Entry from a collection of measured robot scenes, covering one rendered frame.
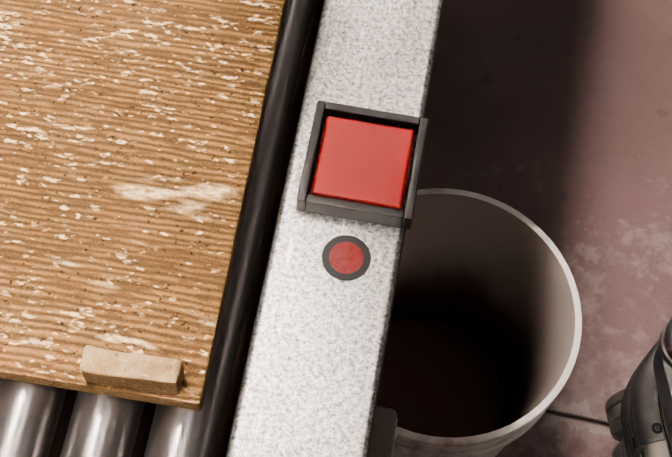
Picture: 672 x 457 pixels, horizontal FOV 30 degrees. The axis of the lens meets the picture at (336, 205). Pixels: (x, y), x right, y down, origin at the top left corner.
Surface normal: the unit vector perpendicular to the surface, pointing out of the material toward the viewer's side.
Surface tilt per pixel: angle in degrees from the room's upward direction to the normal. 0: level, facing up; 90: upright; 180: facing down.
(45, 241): 0
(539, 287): 87
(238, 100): 0
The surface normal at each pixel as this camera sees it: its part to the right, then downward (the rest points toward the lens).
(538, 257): -0.78, 0.52
